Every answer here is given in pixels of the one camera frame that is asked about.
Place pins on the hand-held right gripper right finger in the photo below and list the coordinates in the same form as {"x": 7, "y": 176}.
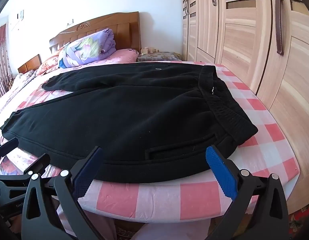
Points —
{"x": 220, "y": 171}

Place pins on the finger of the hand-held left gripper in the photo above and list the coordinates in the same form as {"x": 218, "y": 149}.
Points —
{"x": 7, "y": 147}
{"x": 35, "y": 164}

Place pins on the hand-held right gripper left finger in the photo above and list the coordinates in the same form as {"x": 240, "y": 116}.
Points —
{"x": 87, "y": 171}

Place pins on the black pants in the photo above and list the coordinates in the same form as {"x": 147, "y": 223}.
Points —
{"x": 119, "y": 120}

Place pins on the pink checked bed sheet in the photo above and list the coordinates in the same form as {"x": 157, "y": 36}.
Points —
{"x": 157, "y": 197}

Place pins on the small brown wooden headboard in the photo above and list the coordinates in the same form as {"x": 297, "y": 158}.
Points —
{"x": 29, "y": 64}

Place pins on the pink patterned curtain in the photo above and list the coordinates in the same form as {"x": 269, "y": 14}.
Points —
{"x": 0, "y": 60}

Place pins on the red floral rug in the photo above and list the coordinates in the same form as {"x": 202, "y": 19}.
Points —
{"x": 302, "y": 221}

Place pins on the pink pillow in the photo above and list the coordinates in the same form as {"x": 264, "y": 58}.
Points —
{"x": 123, "y": 56}

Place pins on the folded purple floral quilt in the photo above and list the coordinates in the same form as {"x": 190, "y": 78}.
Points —
{"x": 89, "y": 50}

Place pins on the patterned grey pillow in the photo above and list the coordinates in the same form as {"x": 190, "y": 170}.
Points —
{"x": 159, "y": 56}

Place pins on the light wooden wardrobe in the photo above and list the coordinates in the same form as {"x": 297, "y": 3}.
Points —
{"x": 244, "y": 42}

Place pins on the white wall socket plate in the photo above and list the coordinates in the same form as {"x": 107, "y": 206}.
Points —
{"x": 20, "y": 15}

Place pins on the white wall switch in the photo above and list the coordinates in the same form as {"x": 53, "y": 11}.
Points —
{"x": 69, "y": 22}

